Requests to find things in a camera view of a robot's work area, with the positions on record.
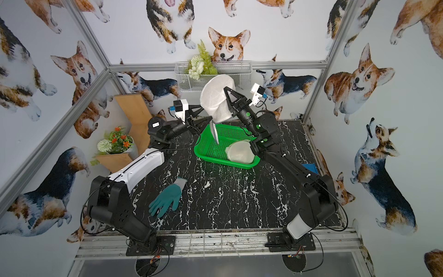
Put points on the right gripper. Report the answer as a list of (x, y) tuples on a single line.
[(240, 107)]

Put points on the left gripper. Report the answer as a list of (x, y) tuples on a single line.
[(190, 118)]

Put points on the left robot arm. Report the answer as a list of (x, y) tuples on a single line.
[(109, 201)]

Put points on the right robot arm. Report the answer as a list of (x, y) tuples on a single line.
[(317, 197)]

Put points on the green plastic basket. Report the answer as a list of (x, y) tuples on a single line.
[(208, 150)]

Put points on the white artificial flowers with fern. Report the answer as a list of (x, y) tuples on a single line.
[(201, 65)]

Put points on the wooden shelf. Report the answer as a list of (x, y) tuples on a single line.
[(138, 114)]

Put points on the green work glove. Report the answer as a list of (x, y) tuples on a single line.
[(168, 197)]

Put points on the potted orange flowers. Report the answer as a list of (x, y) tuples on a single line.
[(117, 142)]

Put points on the blue dustpan scoop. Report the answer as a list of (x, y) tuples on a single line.
[(312, 167)]

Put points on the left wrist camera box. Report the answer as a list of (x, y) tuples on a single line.
[(180, 108)]

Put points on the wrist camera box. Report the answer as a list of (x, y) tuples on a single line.
[(258, 94), (180, 108)]

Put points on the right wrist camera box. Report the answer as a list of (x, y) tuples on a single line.
[(258, 94)]

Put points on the white wire wall basket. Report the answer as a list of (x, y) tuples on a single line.
[(240, 72)]

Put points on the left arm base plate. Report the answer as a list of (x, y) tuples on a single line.
[(156, 245)]

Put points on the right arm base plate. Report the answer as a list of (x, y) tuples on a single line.
[(283, 242)]

